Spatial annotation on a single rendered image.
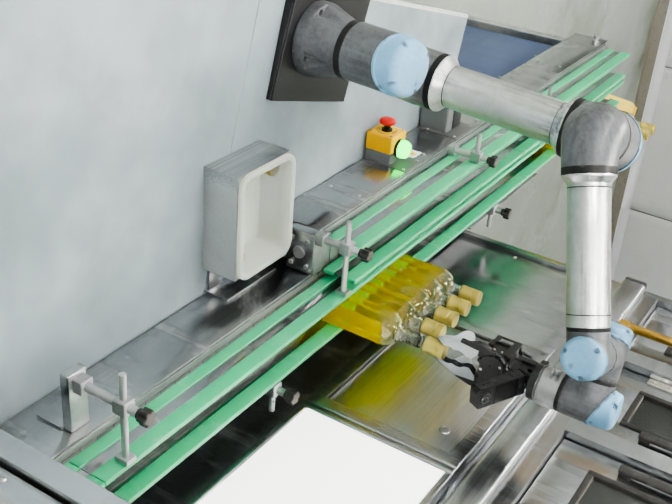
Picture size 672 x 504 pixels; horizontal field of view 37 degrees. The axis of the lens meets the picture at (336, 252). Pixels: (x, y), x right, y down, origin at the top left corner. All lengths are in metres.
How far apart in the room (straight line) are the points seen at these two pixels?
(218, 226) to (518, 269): 1.01
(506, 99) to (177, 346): 0.77
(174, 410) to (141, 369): 0.11
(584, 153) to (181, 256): 0.76
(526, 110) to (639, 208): 6.49
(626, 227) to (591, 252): 6.74
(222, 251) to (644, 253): 6.82
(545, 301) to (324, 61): 0.91
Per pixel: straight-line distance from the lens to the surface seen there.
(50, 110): 1.54
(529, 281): 2.60
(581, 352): 1.73
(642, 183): 8.31
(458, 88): 1.98
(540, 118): 1.91
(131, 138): 1.69
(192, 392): 1.76
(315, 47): 1.95
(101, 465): 1.63
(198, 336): 1.86
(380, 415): 2.00
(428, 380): 2.11
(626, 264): 8.61
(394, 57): 1.88
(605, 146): 1.75
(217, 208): 1.88
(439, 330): 2.02
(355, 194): 2.20
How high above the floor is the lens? 1.82
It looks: 26 degrees down
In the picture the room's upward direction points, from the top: 111 degrees clockwise
